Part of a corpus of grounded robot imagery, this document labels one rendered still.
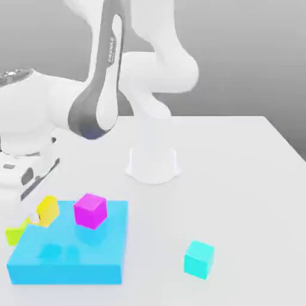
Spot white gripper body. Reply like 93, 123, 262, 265
0, 157, 61, 228

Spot small yellow cube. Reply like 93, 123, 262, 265
36, 194, 60, 228

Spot small lime cube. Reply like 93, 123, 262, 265
5, 216, 32, 247

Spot small magenta cube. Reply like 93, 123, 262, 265
73, 192, 108, 231

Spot small cyan cube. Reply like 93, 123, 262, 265
183, 240, 216, 281

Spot large blue box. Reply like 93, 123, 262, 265
6, 200, 130, 286

